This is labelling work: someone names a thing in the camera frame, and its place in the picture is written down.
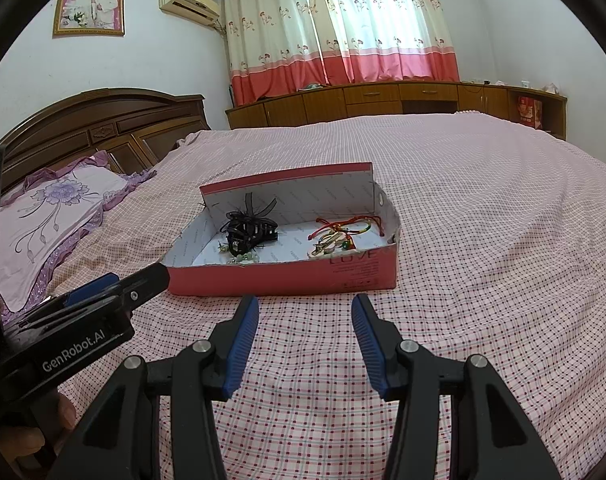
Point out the gold hair clip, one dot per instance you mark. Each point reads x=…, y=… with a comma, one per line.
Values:
x=328, y=247

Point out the green bead earrings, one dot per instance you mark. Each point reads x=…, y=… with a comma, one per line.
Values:
x=240, y=257

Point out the purple floral pillow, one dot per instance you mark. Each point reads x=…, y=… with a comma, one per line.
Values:
x=48, y=210

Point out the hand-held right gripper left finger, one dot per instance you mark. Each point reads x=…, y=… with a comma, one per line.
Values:
x=240, y=342

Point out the cream and pink curtain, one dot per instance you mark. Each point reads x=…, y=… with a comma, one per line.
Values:
x=333, y=35

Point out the cream air conditioner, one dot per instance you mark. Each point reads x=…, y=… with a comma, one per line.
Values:
x=190, y=4

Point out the framed wedding photo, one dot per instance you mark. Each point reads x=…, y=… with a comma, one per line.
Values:
x=89, y=2

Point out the long wooden cabinet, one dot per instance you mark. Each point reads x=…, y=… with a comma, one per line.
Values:
x=373, y=97

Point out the red gift bag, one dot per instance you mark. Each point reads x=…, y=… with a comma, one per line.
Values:
x=529, y=111

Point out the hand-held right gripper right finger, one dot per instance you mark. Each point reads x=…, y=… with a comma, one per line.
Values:
x=372, y=345

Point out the pink cardboard box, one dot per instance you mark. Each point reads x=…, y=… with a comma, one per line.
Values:
x=283, y=275

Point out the black hair claw clip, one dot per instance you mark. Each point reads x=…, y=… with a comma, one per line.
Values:
x=243, y=232

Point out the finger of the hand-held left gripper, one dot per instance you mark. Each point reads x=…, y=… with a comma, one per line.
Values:
x=143, y=282
x=90, y=290

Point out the dark wooden headboard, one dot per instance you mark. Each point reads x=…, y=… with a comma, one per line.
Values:
x=108, y=125

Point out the pink checked bedspread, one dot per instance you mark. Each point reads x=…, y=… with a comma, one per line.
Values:
x=483, y=235

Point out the person's left hand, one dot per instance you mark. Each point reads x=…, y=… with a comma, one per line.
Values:
x=67, y=412

